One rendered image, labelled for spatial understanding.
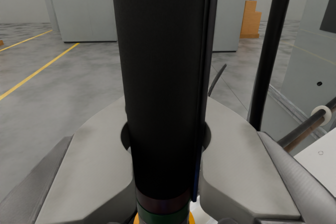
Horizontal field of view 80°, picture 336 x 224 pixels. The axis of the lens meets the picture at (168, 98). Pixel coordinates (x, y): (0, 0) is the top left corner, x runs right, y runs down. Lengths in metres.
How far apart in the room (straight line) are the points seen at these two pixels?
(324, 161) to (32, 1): 13.63
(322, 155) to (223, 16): 5.41
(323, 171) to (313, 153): 0.05
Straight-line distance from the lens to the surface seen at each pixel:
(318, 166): 0.55
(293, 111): 1.27
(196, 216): 0.20
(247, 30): 8.33
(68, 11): 7.57
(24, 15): 14.06
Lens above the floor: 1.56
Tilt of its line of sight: 28 degrees down
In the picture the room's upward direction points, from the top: straight up
